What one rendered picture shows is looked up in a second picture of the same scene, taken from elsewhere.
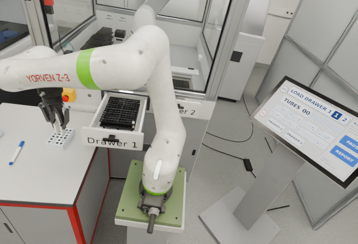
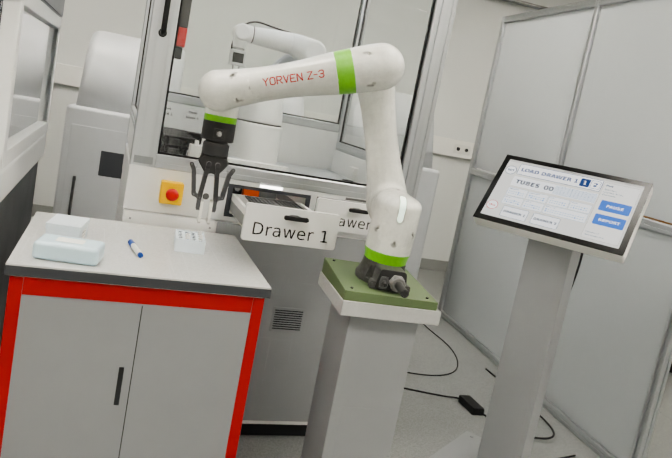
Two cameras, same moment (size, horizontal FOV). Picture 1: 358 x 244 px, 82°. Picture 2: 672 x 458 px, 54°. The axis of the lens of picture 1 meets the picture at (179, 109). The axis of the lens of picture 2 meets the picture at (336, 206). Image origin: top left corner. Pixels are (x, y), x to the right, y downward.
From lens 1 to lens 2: 1.40 m
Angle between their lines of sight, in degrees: 30
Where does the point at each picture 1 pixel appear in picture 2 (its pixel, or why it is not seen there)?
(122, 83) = (386, 72)
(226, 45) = (423, 109)
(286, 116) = (525, 199)
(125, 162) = not seen: hidden behind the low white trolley
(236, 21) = (433, 76)
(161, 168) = (408, 202)
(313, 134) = (566, 210)
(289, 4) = (458, 134)
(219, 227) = not seen: outside the picture
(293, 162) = (554, 274)
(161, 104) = (386, 139)
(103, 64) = (369, 55)
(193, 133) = not seen: hidden behind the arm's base
